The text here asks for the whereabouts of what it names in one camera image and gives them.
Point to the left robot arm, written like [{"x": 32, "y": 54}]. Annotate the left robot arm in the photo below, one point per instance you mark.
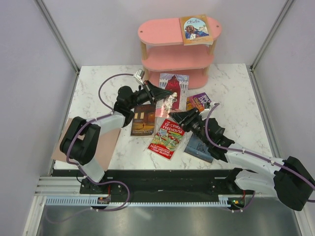
[{"x": 81, "y": 138}]

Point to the Roald Dahl Charlie book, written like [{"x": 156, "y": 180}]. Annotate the Roald Dahl Charlie book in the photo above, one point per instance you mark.
[{"x": 200, "y": 101}]

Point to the pink three-tier shelf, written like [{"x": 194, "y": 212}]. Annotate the pink three-tier shelf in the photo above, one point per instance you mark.
[{"x": 163, "y": 51}]

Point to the red 13-Storey Treehouse book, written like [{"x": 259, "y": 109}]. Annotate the red 13-Storey Treehouse book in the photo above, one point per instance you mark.
[{"x": 167, "y": 139}]

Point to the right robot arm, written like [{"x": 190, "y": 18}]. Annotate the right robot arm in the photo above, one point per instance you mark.
[{"x": 286, "y": 179}]

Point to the white slotted cable duct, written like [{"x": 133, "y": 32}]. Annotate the white slotted cable duct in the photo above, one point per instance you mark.
[{"x": 104, "y": 202}]

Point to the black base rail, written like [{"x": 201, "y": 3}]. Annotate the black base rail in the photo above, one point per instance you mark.
[{"x": 165, "y": 185}]

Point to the brown Edward Tulane book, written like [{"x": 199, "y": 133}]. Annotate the brown Edward Tulane book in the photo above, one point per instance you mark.
[{"x": 143, "y": 123}]

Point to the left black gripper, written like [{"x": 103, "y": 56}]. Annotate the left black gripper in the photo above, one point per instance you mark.
[{"x": 155, "y": 93}]

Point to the pink paper file sheet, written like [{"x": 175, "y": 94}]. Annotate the pink paper file sheet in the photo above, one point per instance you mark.
[{"x": 104, "y": 151}]

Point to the pink Hamlet book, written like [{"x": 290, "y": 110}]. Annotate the pink Hamlet book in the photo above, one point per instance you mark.
[{"x": 177, "y": 84}]

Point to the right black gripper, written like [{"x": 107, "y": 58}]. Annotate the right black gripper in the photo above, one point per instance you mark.
[{"x": 187, "y": 117}]

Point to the blue Nineteen Eighty-Four book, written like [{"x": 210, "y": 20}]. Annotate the blue Nineteen Eighty-Four book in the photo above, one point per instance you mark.
[{"x": 198, "y": 149}]

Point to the Othello book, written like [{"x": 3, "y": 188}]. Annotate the Othello book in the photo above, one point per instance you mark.
[{"x": 196, "y": 30}]

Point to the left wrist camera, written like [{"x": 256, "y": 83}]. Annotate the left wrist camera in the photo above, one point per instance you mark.
[{"x": 139, "y": 75}]

